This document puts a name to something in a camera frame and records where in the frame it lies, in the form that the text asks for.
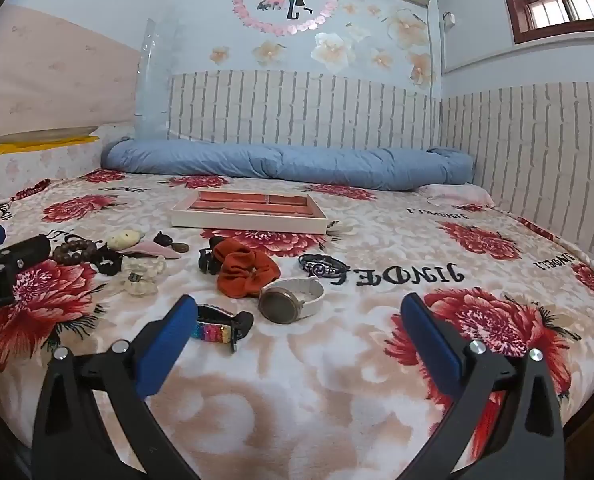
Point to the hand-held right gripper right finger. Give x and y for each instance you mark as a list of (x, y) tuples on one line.
[(437, 340)]

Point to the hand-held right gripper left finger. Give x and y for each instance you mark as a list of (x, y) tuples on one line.
[(167, 345)]

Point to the cream flower scrunchie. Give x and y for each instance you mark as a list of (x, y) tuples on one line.
[(144, 265)]

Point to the pink hair clip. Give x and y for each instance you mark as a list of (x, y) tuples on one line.
[(159, 251)]

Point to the cream pineapple hair clip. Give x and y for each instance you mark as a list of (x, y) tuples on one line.
[(124, 240)]

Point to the orange scrunchie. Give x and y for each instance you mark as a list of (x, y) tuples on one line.
[(244, 267)]

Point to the white tray with brick-print lining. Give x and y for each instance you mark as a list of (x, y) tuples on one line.
[(249, 207)]

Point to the rainbow watch band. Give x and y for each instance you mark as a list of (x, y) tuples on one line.
[(214, 330)]

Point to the black claw hair clip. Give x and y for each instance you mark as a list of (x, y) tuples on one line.
[(207, 257)]

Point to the yellow cloth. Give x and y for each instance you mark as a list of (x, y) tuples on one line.
[(42, 149)]

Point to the dark brown hair clip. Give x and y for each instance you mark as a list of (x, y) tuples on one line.
[(164, 240)]

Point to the pink pillow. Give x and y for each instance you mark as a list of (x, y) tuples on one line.
[(457, 194)]

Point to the clear plastic sheet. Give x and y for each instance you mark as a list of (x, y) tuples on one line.
[(149, 85)]

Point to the rolled blue quilt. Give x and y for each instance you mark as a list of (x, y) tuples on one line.
[(287, 162)]

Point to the group of flower wall stickers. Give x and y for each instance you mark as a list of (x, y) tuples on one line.
[(332, 50)]

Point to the small white wall box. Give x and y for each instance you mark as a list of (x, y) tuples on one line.
[(450, 20)]

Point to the heart wall sticker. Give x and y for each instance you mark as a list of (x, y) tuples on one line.
[(287, 0)]

